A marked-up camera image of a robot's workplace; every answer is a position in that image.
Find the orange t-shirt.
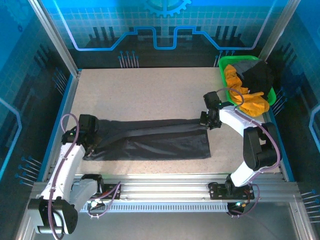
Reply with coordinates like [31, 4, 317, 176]
[222, 64, 271, 118]

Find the green plastic basket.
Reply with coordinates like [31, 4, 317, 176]
[218, 55, 277, 108]

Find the aluminium side rail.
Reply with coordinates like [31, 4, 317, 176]
[36, 69, 82, 181]
[263, 111, 295, 182]

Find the aluminium frame post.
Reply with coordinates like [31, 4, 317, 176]
[27, 0, 82, 77]
[258, 0, 302, 62]

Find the grey metal shelf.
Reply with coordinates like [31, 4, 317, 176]
[14, 194, 316, 240]

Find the black t-shirt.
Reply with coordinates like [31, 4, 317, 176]
[240, 60, 275, 101]

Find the dark grey t-shirt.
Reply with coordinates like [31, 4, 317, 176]
[82, 117, 212, 162]

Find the aluminium mounting rail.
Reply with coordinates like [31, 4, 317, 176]
[29, 173, 301, 201]

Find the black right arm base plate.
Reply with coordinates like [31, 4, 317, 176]
[207, 180, 256, 201]

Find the slotted grey cable duct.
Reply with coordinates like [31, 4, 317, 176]
[84, 202, 235, 213]

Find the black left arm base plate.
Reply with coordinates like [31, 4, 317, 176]
[82, 183, 123, 201]

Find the grey crumpled t-shirt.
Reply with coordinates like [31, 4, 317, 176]
[232, 61, 261, 76]

